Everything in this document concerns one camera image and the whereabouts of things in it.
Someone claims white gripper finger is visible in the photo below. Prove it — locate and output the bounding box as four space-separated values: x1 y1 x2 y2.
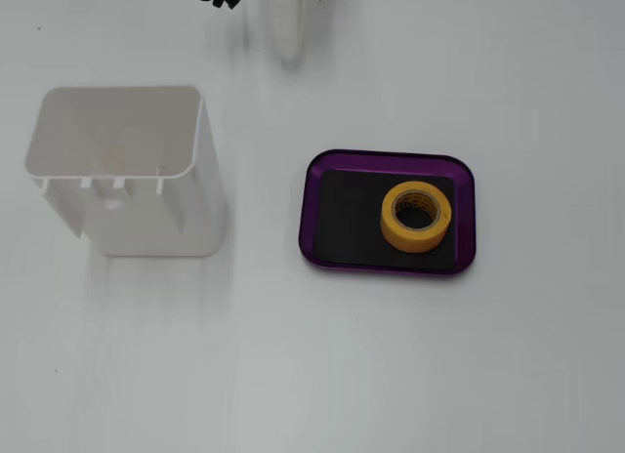
262 0 314 66

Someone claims yellow masking tape roll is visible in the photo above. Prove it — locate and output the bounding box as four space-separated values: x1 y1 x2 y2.
380 181 453 253

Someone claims white open plastic box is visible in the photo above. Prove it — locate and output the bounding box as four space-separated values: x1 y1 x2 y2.
23 85 227 258

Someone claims black tray mat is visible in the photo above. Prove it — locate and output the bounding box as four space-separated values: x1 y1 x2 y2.
312 168 458 271

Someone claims purple metal tray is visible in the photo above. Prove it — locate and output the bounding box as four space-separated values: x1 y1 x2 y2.
297 148 477 278

